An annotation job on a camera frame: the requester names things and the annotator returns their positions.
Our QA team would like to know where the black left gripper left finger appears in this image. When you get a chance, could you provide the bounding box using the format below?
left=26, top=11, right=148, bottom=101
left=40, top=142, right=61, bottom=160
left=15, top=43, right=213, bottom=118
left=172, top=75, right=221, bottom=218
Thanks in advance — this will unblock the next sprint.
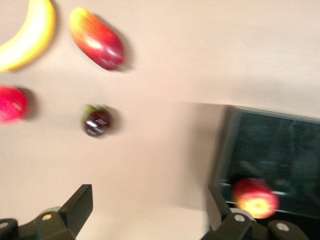
left=0, top=184, right=94, bottom=240

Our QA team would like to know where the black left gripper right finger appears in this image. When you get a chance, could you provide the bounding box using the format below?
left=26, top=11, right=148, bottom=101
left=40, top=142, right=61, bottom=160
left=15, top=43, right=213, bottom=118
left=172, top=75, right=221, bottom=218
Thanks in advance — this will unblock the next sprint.
left=206, top=184, right=311, bottom=240

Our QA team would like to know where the red yellow apple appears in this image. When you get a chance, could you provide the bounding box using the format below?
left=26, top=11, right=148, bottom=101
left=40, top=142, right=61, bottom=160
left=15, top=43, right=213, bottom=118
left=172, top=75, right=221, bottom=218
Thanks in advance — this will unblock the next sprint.
left=231, top=177, right=280, bottom=220

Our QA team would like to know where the black plastic box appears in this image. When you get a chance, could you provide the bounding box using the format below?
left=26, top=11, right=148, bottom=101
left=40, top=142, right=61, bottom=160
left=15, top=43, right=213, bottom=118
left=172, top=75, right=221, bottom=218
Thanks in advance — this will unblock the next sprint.
left=212, top=104, right=320, bottom=240

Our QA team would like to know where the yellow banana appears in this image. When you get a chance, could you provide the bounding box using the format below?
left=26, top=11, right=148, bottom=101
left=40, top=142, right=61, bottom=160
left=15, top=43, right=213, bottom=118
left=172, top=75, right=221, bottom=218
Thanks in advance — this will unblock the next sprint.
left=0, top=0, right=56, bottom=73

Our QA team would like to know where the red round apple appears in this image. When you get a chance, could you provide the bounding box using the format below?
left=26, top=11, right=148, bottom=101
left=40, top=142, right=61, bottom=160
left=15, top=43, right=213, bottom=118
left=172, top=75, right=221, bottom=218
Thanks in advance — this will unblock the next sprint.
left=0, top=85, right=29, bottom=125

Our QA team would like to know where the dark purple mangosteen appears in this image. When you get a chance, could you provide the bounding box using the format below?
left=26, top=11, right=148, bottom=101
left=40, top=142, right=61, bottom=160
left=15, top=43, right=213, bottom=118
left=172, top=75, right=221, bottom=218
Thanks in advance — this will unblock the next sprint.
left=80, top=104, right=114, bottom=139

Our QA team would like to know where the red yellow mango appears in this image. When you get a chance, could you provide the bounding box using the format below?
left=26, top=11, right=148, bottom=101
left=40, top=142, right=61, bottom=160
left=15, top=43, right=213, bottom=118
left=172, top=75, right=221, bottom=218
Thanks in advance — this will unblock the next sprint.
left=68, top=6, right=126, bottom=72

